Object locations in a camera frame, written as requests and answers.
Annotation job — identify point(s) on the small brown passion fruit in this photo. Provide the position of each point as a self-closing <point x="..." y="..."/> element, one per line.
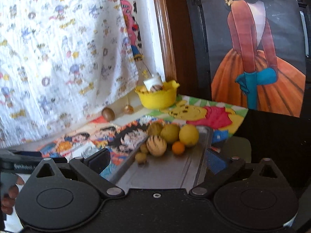
<point x="128" y="109"/>

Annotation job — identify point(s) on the brown wooden frame post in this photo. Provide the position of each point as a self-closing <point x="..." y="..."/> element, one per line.
<point x="178" y="52"/>

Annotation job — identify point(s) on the metal baking tray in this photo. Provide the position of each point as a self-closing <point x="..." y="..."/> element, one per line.
<point x="168" y="171"/>

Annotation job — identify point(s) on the small orange tangerine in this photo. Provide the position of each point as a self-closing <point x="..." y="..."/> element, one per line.
<point x="178" y="148"/>

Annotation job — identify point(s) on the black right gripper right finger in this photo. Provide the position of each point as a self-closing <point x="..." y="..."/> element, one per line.
<point x="221" y="169"/>

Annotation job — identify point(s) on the cartoon boys drawing sheet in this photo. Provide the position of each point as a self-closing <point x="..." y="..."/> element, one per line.
<point x="81" y="142"/>

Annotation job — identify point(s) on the yellow flower twig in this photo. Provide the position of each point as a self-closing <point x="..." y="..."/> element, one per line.
<point x="146" y="72"/>

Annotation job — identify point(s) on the colourful anime drawing sheet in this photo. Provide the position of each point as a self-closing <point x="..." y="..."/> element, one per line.
<point x="121" y="141"/>

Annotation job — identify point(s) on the orange dress lady painting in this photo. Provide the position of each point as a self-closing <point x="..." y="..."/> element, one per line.
<point x="256" y="54"/>

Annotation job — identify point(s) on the person's left hand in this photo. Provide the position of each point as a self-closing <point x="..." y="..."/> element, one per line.
<point x="8" y="201"/>

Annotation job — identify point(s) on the white plastic jar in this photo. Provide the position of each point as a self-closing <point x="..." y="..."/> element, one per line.
<point x="155" y="80"/>

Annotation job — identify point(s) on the small brown round fruit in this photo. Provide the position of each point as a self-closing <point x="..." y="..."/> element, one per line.
<point x="141" y="158"/>
<point x="144" y="149"/>

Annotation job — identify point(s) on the Winnie the Pooh drawing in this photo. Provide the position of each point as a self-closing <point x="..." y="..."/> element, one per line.
<point x="224" y="119"/>

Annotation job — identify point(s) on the pink cartoon wall sticker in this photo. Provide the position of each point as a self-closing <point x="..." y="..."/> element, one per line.
<point x="133" y="29"/>

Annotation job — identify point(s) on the green-yellow pear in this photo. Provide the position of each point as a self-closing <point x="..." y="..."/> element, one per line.
<point x="170" y="133"/>

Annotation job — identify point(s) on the large brown-green mango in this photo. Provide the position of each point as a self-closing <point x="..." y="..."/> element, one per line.
<point x="154" y="129"/>

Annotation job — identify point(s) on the striped pepino melon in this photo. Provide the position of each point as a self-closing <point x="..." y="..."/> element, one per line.
<point x="156" y="146"/>

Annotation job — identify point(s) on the white printed muslin cloth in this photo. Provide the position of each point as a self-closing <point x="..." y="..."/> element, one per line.
<point x="62" y="61"/>

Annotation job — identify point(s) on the yellow plastic bowl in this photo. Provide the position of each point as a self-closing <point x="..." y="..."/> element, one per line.
<point x="160" y="99"/>

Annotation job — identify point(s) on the brown kiwi fruit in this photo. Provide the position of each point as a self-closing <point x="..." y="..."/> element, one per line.
<point x="108" y="114"/>

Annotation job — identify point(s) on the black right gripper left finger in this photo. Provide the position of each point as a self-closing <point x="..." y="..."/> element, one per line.
<point x="88" y="171"/>

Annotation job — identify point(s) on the orange fruit in bowl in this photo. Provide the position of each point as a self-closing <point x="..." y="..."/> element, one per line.
<point x="143" y="89"/>

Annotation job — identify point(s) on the striped fruit in bowl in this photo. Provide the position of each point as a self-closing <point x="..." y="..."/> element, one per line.
<point x="155" y="88"/>

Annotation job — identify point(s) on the yellow lemon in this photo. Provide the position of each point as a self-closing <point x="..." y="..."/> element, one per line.
<point x="189" y="135"/>

